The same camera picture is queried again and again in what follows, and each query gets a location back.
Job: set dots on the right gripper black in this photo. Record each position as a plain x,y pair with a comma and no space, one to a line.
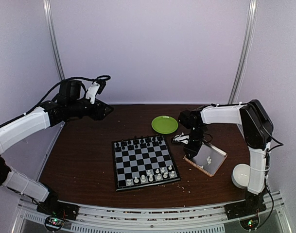
193,151

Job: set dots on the metal wooden tray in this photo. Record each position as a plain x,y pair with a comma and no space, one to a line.
217,156

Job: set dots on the left aluminium frame post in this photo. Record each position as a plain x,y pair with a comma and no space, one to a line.
52,34

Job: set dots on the white bowl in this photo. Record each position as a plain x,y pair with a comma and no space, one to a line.
240,176

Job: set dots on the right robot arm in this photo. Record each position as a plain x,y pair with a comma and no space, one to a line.
245,123

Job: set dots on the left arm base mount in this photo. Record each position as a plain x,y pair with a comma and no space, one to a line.
56,219

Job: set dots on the front aluminium rail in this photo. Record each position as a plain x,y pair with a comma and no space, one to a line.
197,219

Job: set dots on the white chess piece tall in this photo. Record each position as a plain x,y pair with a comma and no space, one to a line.
151,178

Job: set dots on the aluminium frame post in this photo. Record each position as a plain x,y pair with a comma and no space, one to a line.
52,34
247,42

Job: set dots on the black white chessboard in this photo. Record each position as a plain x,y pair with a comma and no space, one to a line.
133,157

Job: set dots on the white bishop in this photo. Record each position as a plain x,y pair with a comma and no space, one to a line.
143,179

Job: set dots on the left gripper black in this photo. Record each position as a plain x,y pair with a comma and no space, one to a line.
97,113

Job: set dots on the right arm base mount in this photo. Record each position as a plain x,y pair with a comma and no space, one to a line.
245,213

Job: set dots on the green plate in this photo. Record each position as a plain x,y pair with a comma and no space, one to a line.
164,124

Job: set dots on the right aluminium frame post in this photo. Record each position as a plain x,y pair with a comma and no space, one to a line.
247,42

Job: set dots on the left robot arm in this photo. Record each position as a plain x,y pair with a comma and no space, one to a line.
70,99

